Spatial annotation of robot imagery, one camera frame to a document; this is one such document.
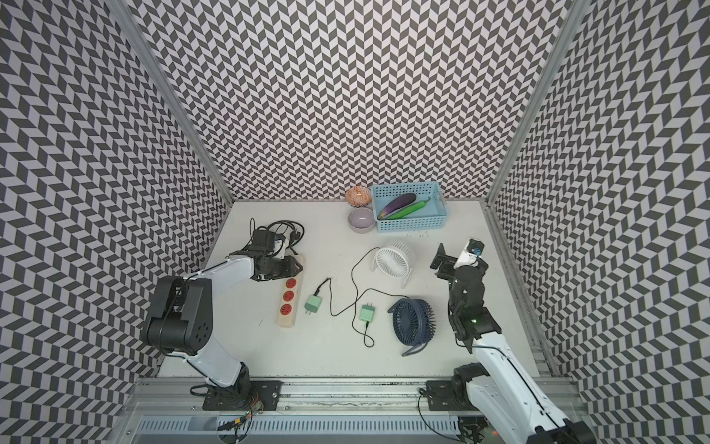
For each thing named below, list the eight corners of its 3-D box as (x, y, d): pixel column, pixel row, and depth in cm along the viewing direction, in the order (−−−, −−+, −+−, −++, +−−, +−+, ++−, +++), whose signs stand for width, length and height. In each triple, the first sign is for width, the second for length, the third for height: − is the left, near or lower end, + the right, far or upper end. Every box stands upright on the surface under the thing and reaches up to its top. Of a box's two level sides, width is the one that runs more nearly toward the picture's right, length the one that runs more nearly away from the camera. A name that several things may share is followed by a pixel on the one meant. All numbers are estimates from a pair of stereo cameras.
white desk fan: (372, 270, 97) (372, 254, 89) (386, 248, 103) (388, 231, 95) (404, 287, 93) (407, 271, 85) (417, 263, 99) (422, 246, 91)
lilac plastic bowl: (363, 242, 107) (363, 232, 102) (345, 223, 113) (344, 213, 108) (381, 230, 111) (382, 220, 106) (363, 213, 117) (362, 202, 112)
